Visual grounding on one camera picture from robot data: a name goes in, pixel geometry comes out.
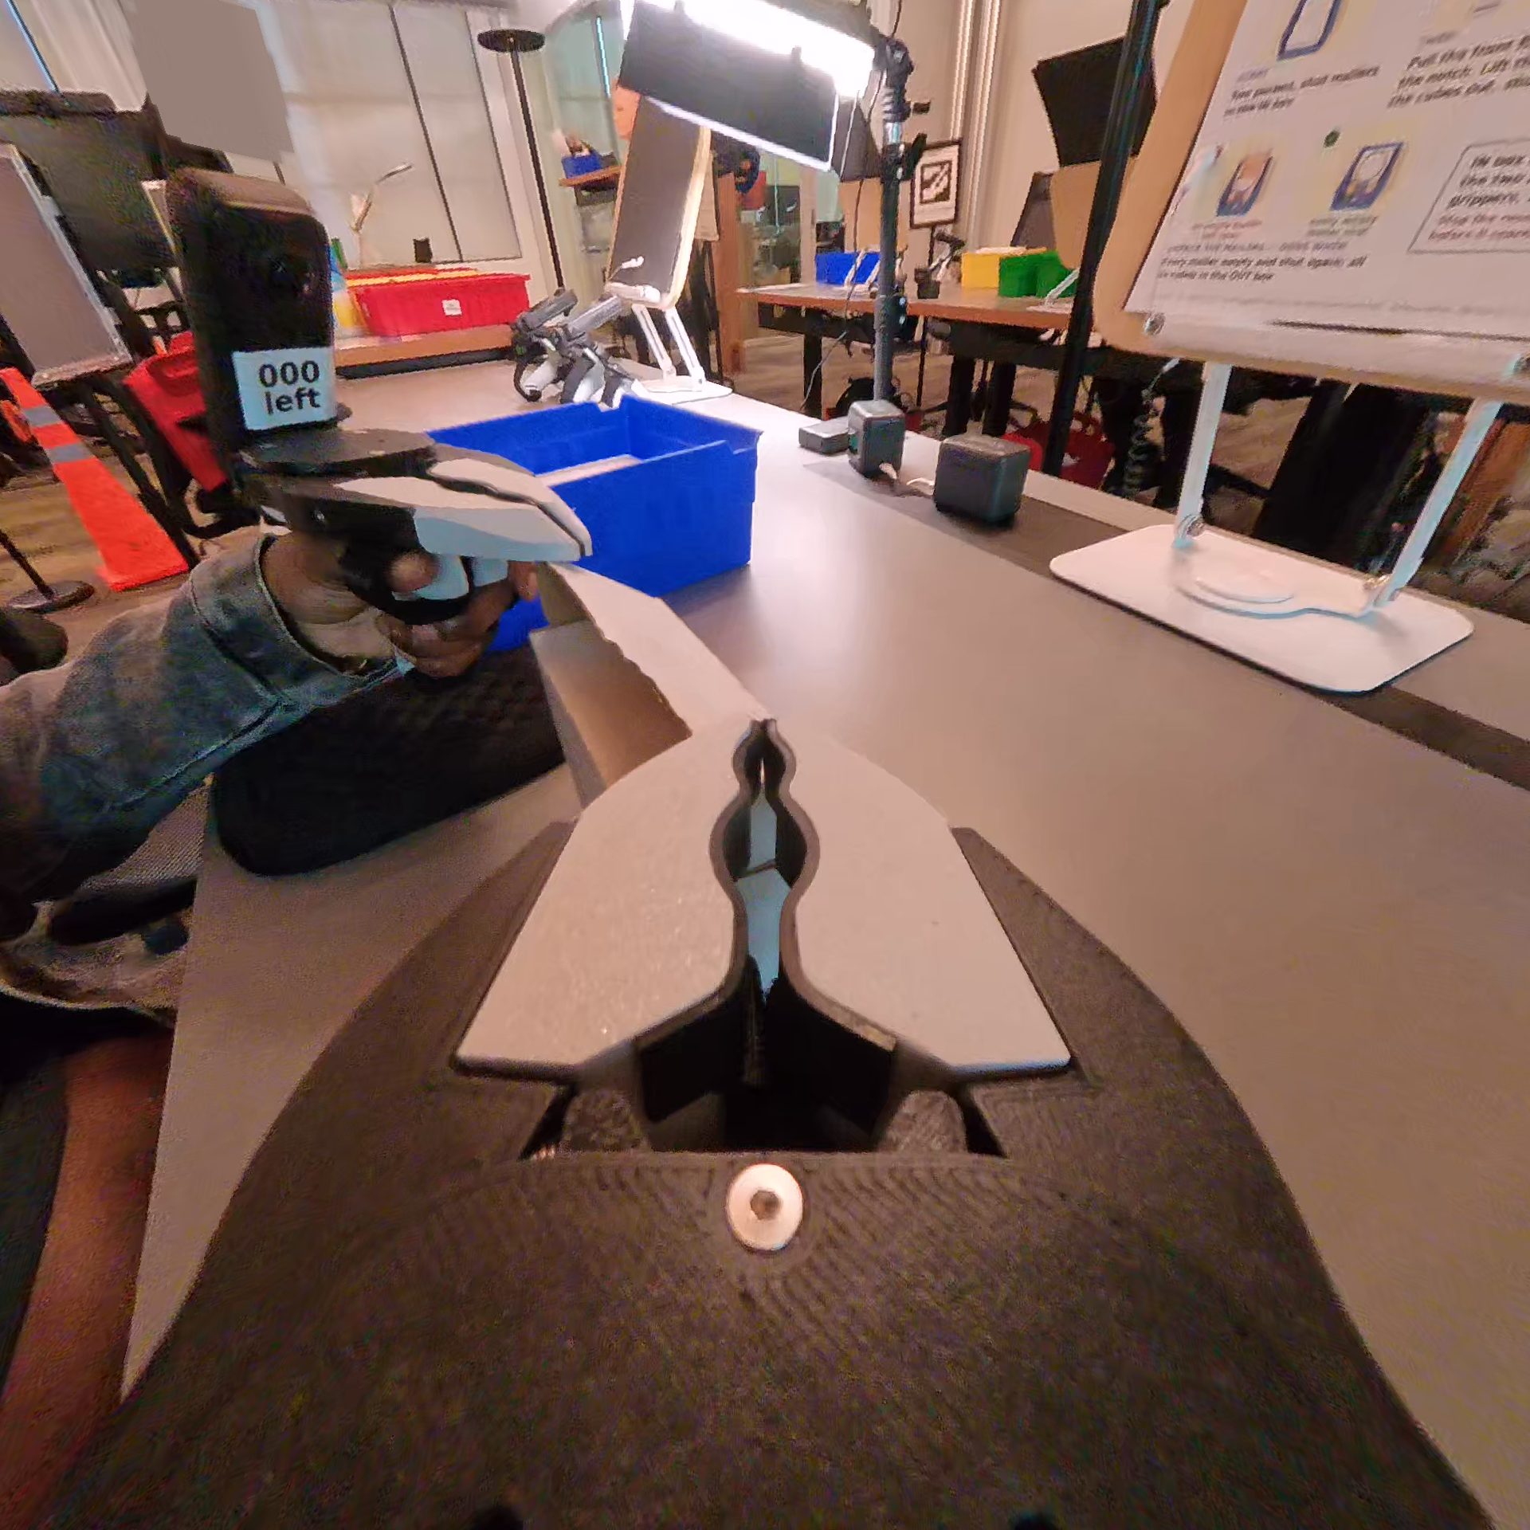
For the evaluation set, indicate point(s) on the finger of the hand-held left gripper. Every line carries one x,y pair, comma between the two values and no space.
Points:
533,489
479,525

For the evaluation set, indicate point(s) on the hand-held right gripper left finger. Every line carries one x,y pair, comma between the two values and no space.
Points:
622,933

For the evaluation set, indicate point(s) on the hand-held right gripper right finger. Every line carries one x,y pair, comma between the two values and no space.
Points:
909,944

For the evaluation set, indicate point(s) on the person's left forearm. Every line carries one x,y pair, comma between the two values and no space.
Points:
132,717

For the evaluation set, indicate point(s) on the grey desk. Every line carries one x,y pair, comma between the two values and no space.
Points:
1077,897

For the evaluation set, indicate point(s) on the person's left hand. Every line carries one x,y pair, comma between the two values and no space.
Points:
318,598

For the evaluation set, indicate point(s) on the red backpack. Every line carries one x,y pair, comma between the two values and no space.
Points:
180,407

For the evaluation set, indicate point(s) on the blue plastic bin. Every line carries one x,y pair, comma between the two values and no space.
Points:
670,515

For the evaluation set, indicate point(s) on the idle grey gripper tool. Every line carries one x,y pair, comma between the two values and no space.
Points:
568,346

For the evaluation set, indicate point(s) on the red plastic bin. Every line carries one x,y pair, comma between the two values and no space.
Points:
443,305

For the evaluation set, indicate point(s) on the white tablet stand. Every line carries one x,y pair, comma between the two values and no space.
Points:
670,353

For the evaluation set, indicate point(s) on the black monitor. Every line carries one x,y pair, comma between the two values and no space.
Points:
83,178

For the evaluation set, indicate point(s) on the grey display panel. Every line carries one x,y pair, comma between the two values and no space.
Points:
48,275

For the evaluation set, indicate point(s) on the orange traffic cone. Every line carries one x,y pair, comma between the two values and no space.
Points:
90,489

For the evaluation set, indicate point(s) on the flat grey power adapter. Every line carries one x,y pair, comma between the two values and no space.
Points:
824,437

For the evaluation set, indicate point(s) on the grey tablet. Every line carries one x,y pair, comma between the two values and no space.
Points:
657,202

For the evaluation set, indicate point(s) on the dark grey cube charger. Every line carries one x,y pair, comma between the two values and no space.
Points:
983,479
877,437

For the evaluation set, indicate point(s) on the small blue bin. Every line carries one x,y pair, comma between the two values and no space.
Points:
847,267

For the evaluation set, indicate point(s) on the wooden table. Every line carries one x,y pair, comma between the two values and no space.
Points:
909,305

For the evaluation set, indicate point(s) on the black light stand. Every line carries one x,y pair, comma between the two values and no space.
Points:
892,263

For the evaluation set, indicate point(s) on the LED light panel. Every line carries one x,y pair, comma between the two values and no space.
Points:
730,84

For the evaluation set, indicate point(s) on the white board stand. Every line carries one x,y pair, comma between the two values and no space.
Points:
1267,610

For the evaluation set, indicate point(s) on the framed marker poster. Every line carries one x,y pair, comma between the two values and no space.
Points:
936,182

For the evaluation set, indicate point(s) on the small yellow bin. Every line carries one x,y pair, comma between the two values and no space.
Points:
991,267

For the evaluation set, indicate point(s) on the small green bin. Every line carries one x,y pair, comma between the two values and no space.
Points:
1034,275

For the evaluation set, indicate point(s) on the black pole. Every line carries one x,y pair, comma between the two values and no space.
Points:
1094,263

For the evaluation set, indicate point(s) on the person's leg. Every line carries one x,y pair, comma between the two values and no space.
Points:
74,1194

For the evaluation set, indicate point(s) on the black softbox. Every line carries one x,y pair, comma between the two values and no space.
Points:
1089,102

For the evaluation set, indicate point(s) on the instruction sheet on white stand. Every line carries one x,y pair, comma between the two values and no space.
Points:
1155,178

